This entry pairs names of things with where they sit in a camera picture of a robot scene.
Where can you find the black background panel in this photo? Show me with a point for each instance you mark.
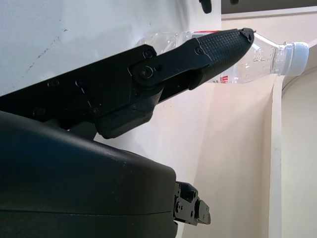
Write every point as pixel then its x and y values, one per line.
pixel 272 5

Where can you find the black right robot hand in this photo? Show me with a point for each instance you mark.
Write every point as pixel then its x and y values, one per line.
pixel 74 188

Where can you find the clear plastic water bottle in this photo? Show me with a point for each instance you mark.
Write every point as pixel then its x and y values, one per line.
pixel 262 62

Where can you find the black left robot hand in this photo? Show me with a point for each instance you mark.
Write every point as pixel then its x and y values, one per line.
pixel 205 6

